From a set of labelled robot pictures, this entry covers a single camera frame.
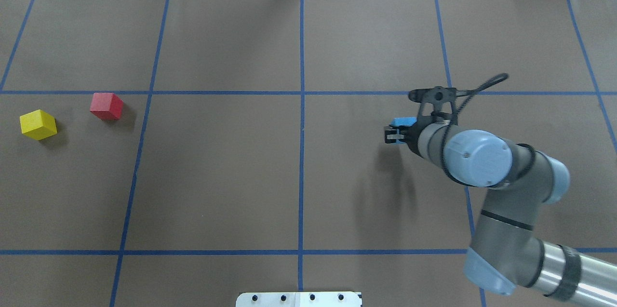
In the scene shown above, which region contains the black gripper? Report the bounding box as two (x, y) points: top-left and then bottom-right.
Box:
(384, 124), (425, 149)

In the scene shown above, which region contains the blue wooden block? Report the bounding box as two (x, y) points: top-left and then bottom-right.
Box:
(390, 117), (417, 127)

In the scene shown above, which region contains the red wooden block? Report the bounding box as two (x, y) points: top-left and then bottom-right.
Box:
(90, 93), (125, 121)

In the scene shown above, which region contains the yellow wooden block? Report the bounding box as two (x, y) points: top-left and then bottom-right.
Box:
(19, 109), (58, 141)

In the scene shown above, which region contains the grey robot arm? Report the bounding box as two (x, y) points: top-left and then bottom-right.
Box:
(384, 122), (616, 307)

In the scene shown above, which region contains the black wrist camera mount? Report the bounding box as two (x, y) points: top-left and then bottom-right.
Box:
(408, 87), (458, 124)

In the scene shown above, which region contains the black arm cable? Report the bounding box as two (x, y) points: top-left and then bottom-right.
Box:
(436, 73), (510, 182)

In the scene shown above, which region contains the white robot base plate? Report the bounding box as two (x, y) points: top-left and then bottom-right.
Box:
(235, 291), (363, 307)

